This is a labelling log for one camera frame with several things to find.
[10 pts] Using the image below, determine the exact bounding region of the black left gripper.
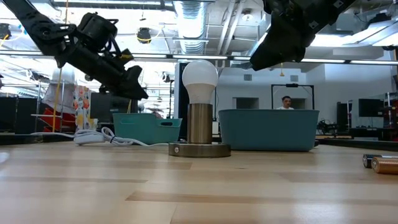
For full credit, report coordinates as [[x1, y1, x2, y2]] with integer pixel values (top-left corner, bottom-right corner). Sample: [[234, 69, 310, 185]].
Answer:
[[55, 45, 149, 101]]

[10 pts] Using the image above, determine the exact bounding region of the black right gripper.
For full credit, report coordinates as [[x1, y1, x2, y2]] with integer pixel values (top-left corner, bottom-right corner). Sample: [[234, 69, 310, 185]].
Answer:
[[250, 0, 335, 72]]

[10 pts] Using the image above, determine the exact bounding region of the black monitor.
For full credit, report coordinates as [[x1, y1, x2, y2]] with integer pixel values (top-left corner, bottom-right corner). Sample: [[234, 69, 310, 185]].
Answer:
[[90, 92, 139, 124]]

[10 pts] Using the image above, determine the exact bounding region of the light teal plastic bin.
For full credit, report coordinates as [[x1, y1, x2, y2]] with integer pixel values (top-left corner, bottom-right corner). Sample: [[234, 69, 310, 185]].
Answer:
[[112, 113, 183, 146]]

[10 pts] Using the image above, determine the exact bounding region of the round black ceiling fixture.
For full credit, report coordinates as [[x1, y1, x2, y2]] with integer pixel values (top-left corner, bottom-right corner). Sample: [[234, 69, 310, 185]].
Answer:
[[136, 27, 152, 44]]

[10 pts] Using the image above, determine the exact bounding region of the person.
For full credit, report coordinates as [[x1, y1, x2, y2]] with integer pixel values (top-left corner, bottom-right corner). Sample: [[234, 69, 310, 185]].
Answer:
[[275, 95, 295, 110]]

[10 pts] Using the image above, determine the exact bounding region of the floral patterned cloth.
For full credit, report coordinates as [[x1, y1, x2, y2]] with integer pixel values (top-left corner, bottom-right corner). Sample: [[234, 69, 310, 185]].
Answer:
[[73, 85, 99, 133]]

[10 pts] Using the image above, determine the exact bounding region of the tall black panel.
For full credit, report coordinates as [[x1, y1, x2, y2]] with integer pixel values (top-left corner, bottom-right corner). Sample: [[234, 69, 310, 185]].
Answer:
[[174, 60, 190, 139]]

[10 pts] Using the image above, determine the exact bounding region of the white light bulb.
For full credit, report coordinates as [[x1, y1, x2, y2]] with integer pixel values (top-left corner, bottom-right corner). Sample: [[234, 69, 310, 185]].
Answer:
[[182, 59, 220, 105]]

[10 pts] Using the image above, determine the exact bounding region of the red metal rack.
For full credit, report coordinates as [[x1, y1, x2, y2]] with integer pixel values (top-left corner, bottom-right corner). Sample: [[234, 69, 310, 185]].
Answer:
[[40, 107, 77, 133]]

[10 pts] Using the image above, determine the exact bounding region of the brass lamp base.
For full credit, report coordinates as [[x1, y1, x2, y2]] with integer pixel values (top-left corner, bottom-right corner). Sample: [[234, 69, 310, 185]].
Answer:
[[168, 103, 232, 159]]

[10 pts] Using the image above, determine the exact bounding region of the dark teal plastic bin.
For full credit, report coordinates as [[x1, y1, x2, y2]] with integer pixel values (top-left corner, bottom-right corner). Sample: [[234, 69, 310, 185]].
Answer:
[[218, 108, 320, 152]]

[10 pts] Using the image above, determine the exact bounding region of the black cabinet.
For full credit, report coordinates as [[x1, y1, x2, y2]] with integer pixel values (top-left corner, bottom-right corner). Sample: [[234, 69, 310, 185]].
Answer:
[[336, 101, 354, 131]]

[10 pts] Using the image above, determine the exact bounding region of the black silver Energizer battery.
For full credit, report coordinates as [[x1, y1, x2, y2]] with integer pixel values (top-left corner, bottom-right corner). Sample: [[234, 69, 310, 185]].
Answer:
[[362, 153, 398, 169]]

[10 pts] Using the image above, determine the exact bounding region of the copper black Duracell battery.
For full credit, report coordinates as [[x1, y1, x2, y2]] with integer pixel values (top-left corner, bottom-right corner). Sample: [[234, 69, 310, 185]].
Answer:
[[371, 156, 398, 175]]

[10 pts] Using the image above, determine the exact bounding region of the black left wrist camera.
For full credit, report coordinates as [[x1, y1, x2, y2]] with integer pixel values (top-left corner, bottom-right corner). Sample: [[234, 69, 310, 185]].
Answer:
[[76, 12, 121, 54]]

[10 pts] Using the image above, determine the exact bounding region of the white lamp cable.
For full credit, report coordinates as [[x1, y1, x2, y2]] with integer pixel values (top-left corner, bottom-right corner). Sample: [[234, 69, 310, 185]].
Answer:
[[30, 126, 170, 147]]

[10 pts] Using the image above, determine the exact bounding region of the yellow cable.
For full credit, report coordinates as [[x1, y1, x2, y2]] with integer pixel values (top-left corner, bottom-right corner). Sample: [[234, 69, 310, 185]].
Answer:
[[51, 0, 69, 133]]

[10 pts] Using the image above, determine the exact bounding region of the silver ventilation duct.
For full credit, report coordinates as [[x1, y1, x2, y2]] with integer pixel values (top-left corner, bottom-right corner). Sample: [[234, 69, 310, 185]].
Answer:
[[172, 0, 209, 55]]

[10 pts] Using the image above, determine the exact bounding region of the black wall screen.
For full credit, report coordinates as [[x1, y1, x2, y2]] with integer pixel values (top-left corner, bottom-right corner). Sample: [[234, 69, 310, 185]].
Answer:
[[358, 98, 385, 118]]

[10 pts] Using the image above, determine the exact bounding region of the black metal table frame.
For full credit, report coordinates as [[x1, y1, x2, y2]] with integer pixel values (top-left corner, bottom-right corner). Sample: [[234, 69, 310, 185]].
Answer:
[[0, 133, 398, 153]]

